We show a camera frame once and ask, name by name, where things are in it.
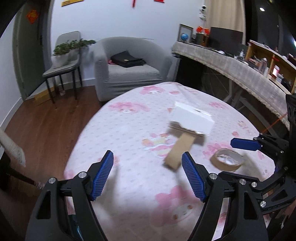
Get small blue globe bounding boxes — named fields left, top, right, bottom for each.
left=180, top=33, right=189, bottom=43

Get black monitor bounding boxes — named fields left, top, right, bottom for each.
left=207, top=27, right=243, bottom=52

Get grey green door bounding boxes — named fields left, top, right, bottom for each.
left=13, top=1, right=54, bottom=100

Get grey dining chair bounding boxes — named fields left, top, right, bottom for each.
left=42, top=31, right=82, bottom=104

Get red hanging wall scrolls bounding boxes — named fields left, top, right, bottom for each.
left=132, top=0, right=165, bottom=9

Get black bag on armchair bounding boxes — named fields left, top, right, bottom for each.
left=110, top=51, right=146, bottom=68

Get brown crushed tape ring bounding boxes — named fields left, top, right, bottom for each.
left=210, top=148, right=245, bottom=173

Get potted green plant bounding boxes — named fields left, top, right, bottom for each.
left=51, top=39, right=96, bottom=68

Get brown tape roll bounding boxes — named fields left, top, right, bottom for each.
left=164, top=133, right=196, bottom=170

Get white security camera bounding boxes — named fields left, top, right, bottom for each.
left=199, top=5, right=207, bottom=21

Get beige lace desk cloth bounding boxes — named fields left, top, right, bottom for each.
left=171, top=42, right=290, bottom=128

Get pink patterned tablecloth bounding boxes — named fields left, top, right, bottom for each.
left=63, top=81, right=278, bottom=241

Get flat cardboard box on floor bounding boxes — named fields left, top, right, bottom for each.
left=34, top=89, right=51, bottom=105

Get white torn cardboard box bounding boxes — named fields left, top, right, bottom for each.
left=167, top=101, right=215, bottom=146

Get red door decoration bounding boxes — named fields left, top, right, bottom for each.
left=26, top=9, right=39, bottom=24

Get grey armchair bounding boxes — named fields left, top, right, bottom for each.
left=93, top=37, right=178, bottom=102

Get wooden desk shelf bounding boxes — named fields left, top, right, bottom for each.
left=245, top=40, right=295, bottom=94

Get beige curtain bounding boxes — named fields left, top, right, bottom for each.
left=205, top=0, right=246, bottom=44

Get framed picture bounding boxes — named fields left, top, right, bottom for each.
left=177, top=24, right=193, bottom=43

